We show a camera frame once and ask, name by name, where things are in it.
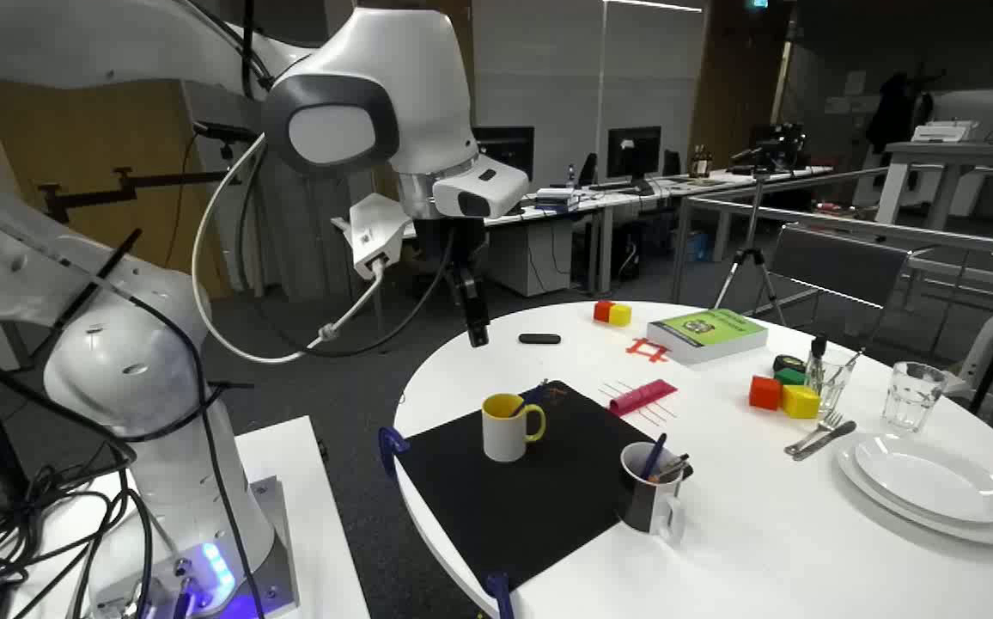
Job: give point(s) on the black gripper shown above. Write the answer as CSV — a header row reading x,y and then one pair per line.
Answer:
x,y
463,244

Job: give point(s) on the blue pen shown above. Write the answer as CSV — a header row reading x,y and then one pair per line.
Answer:
x,y
659,456

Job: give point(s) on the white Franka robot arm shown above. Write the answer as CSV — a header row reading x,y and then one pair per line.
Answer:
x,y
393,70

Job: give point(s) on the white pen cup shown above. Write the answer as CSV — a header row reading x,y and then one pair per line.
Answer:
x,y
638,505

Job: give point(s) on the black pen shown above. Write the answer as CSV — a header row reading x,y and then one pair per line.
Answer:
x,y
678,464

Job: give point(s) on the small black marker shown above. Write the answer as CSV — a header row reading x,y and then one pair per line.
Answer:
x,y
536,337

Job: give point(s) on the yellow and white mug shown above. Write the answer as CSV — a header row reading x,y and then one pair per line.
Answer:
x,y
503,439

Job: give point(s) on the orange cube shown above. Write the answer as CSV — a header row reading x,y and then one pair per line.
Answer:
x,y
602,311

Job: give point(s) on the yellow cube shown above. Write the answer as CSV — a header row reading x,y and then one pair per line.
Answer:
x,y
802,403
624,314

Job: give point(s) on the blue tape strip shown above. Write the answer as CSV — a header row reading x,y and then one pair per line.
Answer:
x,y
391,441
503,595

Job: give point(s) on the long white office desk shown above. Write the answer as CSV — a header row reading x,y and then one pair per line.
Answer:
x,y
585,201

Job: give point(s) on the black computer monitor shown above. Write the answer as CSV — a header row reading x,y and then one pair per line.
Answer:
x,y
632,149
508,149

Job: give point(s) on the red comb-like strip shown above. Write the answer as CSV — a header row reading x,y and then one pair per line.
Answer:
x,y
641,397

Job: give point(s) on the black mat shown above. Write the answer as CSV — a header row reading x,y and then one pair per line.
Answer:
x,y
516,502

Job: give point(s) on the green book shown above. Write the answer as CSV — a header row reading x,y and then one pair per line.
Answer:
x,y
704,332

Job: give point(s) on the white robot mounting table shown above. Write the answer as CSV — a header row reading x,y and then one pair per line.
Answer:
x,y
309,502

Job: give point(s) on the red cube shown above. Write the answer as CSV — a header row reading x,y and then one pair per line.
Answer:
x,y
763,393

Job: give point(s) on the green block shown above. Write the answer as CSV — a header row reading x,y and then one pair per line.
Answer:
x,y
790,368

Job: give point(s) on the glass holding utensils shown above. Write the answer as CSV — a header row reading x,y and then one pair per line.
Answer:
x,y
831,384

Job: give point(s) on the grey panel chair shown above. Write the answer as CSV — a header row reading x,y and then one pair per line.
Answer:
x,y
841,265

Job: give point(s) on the metal cutlery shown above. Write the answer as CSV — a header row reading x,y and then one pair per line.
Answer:
x,y
823,439

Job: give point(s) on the empty drinking glass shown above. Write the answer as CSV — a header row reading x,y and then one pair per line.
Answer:
x,y
913,401

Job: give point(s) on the small white plate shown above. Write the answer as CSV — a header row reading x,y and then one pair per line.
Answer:
x,y
936,481

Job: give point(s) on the white high table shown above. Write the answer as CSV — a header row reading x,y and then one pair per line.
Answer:
x,y
953,156

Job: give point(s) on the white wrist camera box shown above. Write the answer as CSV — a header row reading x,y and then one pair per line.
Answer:
x,y
377,235

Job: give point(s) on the red plastic frame piece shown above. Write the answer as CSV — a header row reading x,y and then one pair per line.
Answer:
x,y
648,348

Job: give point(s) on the camera tripod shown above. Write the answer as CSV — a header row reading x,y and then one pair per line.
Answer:
x,y
749,260

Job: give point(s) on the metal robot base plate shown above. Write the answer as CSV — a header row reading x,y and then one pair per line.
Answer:
x,y
274,538

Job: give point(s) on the small black tripod camera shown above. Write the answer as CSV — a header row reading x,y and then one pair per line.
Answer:
x,y
782,147

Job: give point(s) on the black clamp bracket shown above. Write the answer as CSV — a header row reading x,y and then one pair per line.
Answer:
x,y
127,182

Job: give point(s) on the metal frame railing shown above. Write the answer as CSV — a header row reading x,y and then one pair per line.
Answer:
x,y
859,229

